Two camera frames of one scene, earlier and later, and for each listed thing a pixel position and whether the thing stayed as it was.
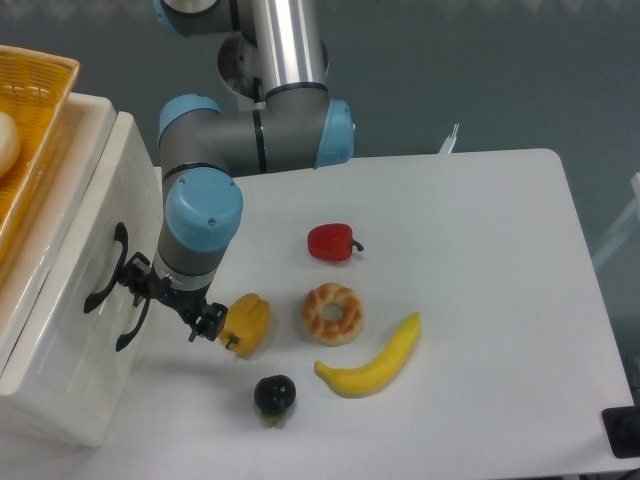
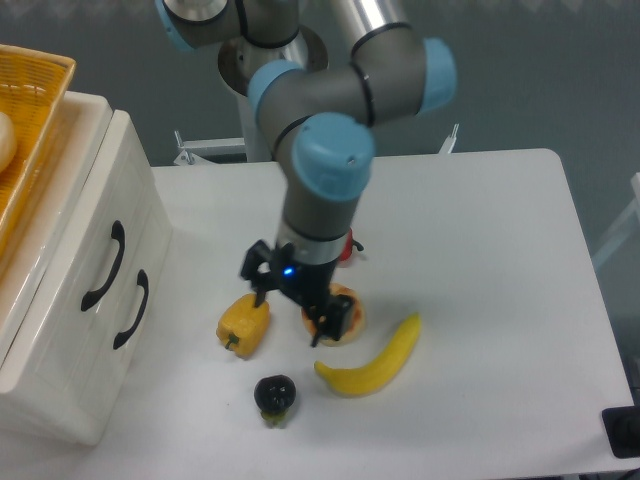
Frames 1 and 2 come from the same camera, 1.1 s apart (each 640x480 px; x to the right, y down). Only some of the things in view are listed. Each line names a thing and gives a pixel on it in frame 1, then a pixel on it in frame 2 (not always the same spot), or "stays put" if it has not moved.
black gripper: [137, 278] -> [306, 284]
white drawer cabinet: [68, 347] stays put
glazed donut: [332, 333] stays put
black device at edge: [622, 424] stays put
